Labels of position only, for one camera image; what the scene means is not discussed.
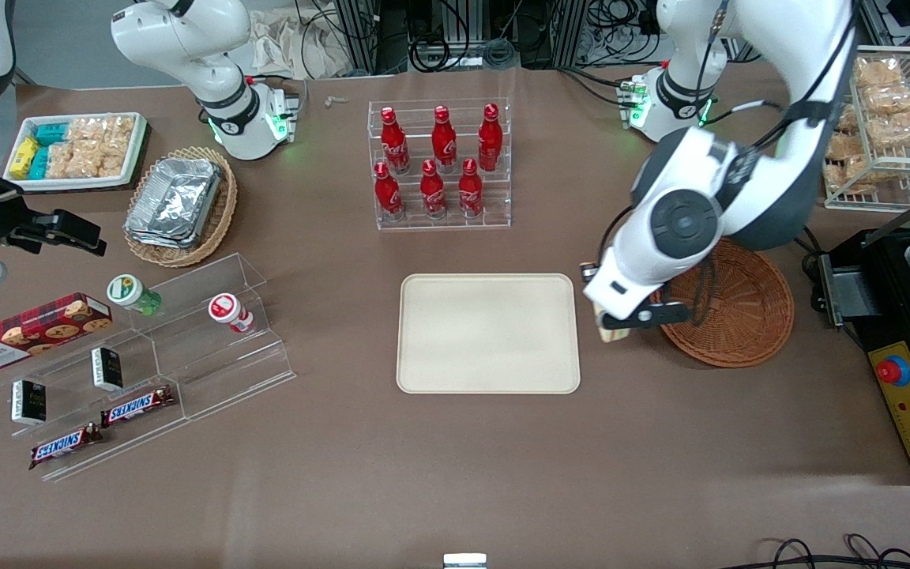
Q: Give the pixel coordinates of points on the red emergency stop button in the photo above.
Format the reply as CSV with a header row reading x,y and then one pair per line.
x,y
893,370

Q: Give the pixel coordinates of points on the light oval wicker basket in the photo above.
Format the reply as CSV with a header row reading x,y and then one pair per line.
x,y
222,213

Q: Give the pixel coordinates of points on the Snickers chocolate bar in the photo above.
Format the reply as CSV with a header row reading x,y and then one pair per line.
x,y
64,446
137,407

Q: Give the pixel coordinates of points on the yellow snack packet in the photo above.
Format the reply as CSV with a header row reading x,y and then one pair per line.
x,y
24,158

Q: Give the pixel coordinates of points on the black machine housing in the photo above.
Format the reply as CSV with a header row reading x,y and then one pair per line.
x,y
881,261

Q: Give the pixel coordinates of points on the white crumpled cloth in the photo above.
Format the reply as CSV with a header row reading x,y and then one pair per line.
x,y
289,43

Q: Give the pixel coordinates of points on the teal snack packet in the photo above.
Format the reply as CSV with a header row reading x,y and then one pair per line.
x,y
52,134
39,163

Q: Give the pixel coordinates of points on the clear acrylic stepped display stand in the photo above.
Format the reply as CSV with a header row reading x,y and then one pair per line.
x,y
210,371

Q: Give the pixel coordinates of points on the rice cracker snack pack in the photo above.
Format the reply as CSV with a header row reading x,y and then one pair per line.
x,y
846,145
848,175
72,160
891,99
901,128
878,71
111,166
85,130
119,136

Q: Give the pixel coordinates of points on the sandwich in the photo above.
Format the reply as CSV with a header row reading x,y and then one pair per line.
x,y
611,335

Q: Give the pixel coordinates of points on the red lidded yogurt cup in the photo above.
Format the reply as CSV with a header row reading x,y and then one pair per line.
x,y
223,308

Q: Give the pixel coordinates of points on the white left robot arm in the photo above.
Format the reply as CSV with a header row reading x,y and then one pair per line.
x,y
810,47

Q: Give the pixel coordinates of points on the red tartan cookie box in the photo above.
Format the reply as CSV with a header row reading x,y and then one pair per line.
x,y
36,328

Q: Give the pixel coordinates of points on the white rectangular snack tray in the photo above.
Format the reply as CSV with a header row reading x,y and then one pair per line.
x,y
68,185

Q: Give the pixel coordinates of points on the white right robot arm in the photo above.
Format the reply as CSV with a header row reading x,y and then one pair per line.
x,y
186,39

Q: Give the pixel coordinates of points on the red cola bottle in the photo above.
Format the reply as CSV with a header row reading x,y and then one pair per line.
x,y
389,194
444,138
393,141
433,191
470,190
490,136

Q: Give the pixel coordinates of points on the brown round wicker basket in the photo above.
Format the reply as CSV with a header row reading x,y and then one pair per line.
x,y
747,316

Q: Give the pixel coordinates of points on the green lidded yogurt cup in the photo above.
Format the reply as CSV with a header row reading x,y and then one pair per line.
x,y
125,290

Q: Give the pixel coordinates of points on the silver foil container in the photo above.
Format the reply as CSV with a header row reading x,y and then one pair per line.
x,y
174,194
155,239

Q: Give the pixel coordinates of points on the small black snack box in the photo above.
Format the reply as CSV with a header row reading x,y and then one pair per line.
x,y
107,369
28,403

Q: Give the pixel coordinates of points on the clear acrylic bottle rack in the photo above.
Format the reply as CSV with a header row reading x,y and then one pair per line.
x,y
502,213

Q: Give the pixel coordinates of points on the beige rectangular serving tray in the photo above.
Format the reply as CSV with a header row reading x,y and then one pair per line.
x,y
486,332

